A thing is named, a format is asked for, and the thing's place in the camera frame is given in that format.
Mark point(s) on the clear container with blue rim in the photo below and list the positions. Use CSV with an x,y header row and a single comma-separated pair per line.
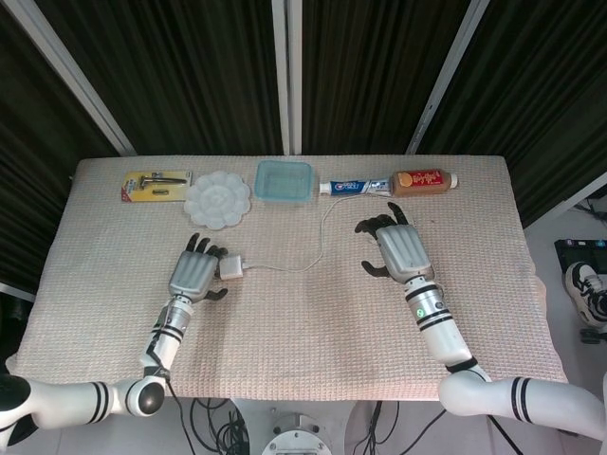
x,y
284,182

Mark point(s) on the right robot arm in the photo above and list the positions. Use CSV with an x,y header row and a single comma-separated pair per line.
x,y
443,332

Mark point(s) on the white flower-shaped paint palette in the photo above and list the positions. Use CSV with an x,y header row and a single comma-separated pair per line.
x,y
217,199

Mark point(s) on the round metal robot flange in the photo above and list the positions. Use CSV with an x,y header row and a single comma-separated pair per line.
x,y
296,441

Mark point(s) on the razor in yellow blister pack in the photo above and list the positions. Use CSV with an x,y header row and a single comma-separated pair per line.
x,y
142,189

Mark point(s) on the blue white toothpaste tube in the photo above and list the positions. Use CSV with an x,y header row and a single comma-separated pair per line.
x,y
351,187

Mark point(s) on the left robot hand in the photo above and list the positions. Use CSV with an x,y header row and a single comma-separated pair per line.
x,y
192,272

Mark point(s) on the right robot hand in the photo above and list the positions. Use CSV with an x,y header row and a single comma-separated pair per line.
x,y
403,251

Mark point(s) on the white aluminium frame post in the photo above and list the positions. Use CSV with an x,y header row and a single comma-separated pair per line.
x,y
71,71
448,71
288,71

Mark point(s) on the black equipment box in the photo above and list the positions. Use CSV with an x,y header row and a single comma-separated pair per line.
x,y
578,249

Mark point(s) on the brown bottle with red label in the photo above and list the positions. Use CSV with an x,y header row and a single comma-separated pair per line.
x,y
422,184

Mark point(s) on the white USB charger block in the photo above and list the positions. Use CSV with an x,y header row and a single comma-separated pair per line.
x,y
231,267

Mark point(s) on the beige waffle-weave table cloth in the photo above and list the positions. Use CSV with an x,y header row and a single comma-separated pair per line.
x,y
303,341

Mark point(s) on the black and white sneaker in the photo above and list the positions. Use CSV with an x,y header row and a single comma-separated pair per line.
x,y
585,289

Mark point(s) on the black pleated curtain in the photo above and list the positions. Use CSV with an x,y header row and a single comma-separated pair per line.
x,y
189,71

